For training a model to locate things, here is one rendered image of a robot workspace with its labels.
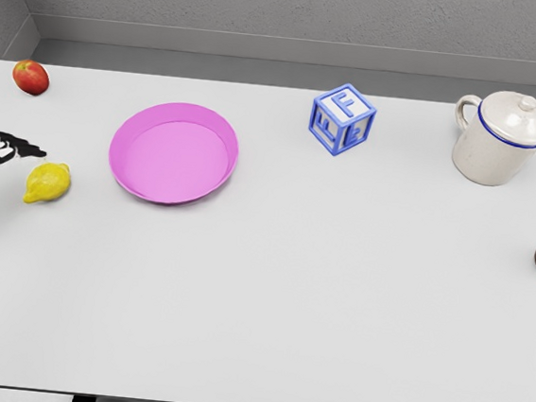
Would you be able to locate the yellow lemon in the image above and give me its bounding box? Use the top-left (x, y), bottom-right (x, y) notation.
top-left (22, 159), bottom-right (74, 208)

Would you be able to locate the pink round plate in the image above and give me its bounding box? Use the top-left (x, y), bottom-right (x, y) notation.
top-left (104, 95), bottom-right (244, 214)

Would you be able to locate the red apple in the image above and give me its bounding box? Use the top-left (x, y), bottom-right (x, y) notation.
top-left (9, 58), bottom-right (52, 97)

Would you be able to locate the blue letter block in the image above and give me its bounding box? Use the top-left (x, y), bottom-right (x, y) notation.
top-left (306, 79), bottom-right (381, 161)

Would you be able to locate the white enamel mug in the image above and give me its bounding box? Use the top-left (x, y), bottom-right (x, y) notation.
top-left (447, 93), bottom-right (536, 192)

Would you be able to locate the white blue-rimmed mug lid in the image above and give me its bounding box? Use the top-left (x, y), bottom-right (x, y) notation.
top-left (475, 89), bottom-right (536, 149)

